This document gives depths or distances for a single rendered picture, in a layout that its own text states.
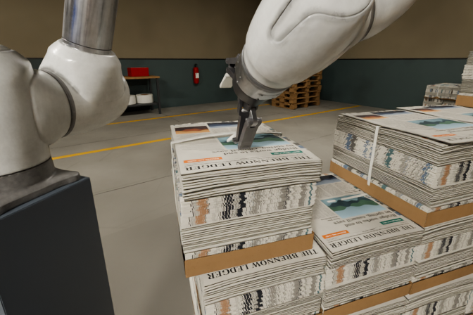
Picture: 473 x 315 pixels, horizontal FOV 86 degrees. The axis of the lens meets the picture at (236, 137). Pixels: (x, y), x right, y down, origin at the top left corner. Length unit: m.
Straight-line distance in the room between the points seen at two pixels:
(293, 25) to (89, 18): 0.49
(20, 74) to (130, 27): 6.60
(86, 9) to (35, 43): 6.27
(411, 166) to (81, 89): 0.83
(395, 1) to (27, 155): 0.62
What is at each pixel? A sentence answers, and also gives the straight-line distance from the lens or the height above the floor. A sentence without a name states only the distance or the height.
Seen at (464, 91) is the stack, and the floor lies 1.12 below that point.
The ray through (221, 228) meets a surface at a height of 0.93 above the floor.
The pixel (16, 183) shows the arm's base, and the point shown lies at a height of 1.04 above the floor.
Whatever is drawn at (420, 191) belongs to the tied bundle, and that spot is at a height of 0.92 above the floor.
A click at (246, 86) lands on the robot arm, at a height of 1.21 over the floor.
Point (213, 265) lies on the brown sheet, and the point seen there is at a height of 0.85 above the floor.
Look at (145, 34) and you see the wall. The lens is 7.23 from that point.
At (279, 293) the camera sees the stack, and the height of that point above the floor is 0.75.
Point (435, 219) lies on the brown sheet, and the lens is 0.86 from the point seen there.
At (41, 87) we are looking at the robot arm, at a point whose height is 1.20.
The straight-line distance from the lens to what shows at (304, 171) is 0.54.
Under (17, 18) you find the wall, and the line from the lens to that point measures 6.96.
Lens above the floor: 1.25
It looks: 17 degrees down
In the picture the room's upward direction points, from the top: straight up
